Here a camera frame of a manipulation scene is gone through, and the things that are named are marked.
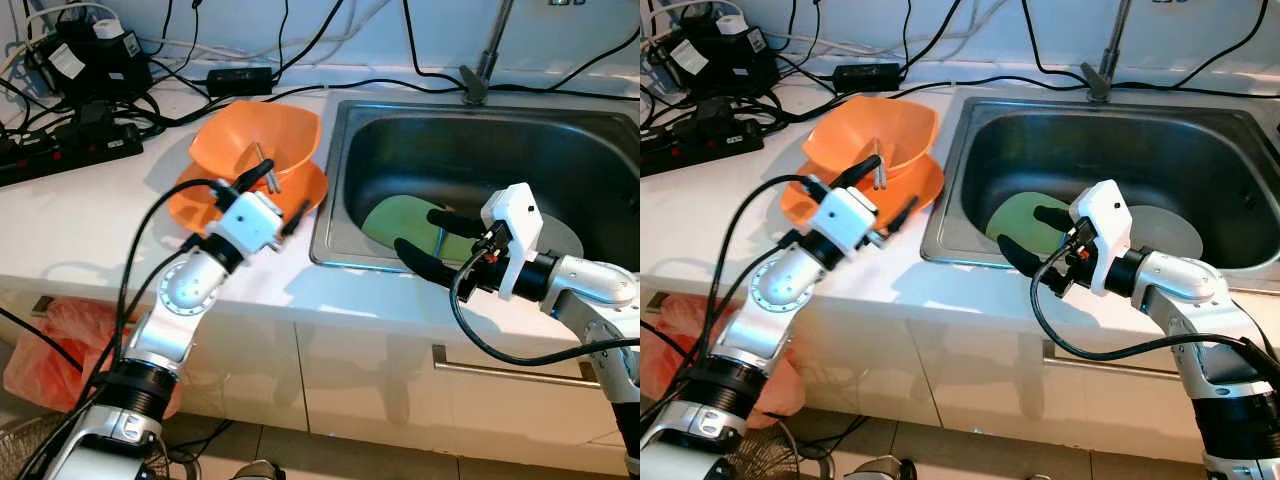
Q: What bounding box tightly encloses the white plate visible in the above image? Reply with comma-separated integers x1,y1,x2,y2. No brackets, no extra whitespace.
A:
1130,205,1206,256
535,210,586,256

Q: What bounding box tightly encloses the stainless steel sink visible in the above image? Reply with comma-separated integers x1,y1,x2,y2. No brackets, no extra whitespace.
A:
310,97,641,273
920,97,1280,271

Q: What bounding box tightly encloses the metal faucet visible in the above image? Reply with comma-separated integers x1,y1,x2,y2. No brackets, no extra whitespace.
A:
1080,0,1136,103
460,0,516,106

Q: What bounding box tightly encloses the black power strip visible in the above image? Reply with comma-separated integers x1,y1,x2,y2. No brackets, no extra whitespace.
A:
640,120,766,179
0,125,144,188

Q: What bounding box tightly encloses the grey robot foot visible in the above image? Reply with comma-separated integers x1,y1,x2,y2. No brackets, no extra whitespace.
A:
855,455,916,480
230,458,286,480

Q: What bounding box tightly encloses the long metal drawer handle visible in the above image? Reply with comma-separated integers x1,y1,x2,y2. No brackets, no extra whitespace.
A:
432,345,601,389
1040,340,1181,381

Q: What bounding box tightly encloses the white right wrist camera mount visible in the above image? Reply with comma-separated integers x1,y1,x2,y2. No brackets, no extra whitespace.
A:
1072,179,1136,298
480,183,544,301

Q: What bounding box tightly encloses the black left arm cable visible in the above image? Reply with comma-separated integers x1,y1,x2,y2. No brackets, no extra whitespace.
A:
15,178,241,480
640,174,831,471

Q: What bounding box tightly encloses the red plastic bag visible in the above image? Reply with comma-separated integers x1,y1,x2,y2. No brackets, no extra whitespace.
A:
3,297,181,416
640,293,806,429

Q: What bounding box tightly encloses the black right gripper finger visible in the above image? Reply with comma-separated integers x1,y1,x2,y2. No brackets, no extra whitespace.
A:
1033,204,1083,235
997,234,1067,283
394,238,473,289
427,207,489,239

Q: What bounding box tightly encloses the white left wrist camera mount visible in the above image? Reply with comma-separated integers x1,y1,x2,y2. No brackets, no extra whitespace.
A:
207,190,289,256
805,186,887,253

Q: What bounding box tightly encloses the green plate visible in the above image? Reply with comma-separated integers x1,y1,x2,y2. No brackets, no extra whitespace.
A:
360,195,481,263
985,192,1076,256

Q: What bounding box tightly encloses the black power adapter brick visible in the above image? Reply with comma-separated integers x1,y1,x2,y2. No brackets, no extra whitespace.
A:
833,62,903,91
207,65,276,98

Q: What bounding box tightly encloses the black charger with white label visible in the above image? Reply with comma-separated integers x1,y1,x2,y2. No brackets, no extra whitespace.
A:
25,15,154,106
655,8,781,96

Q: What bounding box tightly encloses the orange plastic plate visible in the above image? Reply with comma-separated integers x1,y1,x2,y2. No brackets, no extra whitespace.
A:
166,160,329,233
780,155,946,231

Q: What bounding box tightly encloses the orange plastic bowl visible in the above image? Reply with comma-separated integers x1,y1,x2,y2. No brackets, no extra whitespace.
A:
188,100,323,191
802,96,939,186

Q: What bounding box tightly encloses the white kitchen cabinet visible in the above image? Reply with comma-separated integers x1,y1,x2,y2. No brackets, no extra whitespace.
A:
640,285,1211,471
0,290,641,476

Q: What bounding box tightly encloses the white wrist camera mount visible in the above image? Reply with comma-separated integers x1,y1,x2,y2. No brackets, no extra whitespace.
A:
480,183,544,301
207,190,289,256
1072,179,1136,298
805,186,887,253

